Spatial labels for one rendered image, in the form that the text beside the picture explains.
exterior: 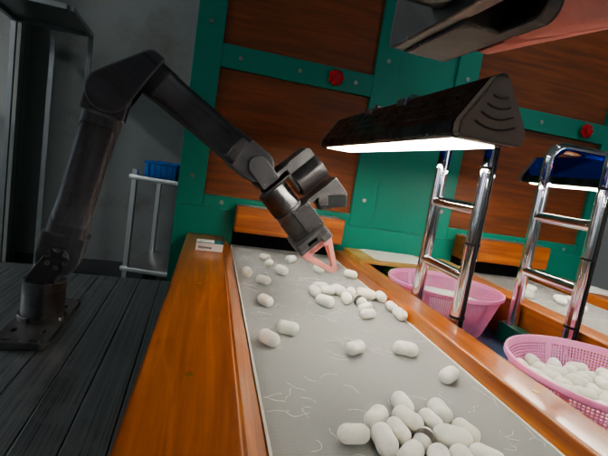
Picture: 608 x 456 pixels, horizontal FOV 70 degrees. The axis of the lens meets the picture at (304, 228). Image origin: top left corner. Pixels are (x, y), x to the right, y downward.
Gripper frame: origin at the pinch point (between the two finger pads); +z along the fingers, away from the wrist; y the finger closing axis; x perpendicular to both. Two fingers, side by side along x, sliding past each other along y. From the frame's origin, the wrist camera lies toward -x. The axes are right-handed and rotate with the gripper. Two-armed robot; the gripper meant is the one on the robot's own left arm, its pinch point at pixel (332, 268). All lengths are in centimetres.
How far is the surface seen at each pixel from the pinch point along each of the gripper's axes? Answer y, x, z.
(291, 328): -20.6, 11.4, -4.9
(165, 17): 250, -32, -119
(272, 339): -25.1, 13.8, -7.5
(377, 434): -45.4, 9.2, -2.9
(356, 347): -26.2, 5.9, 0.7
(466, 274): -15.0, -16.4, 10.3
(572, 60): 41, -101, 13
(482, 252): 34, -41, 40
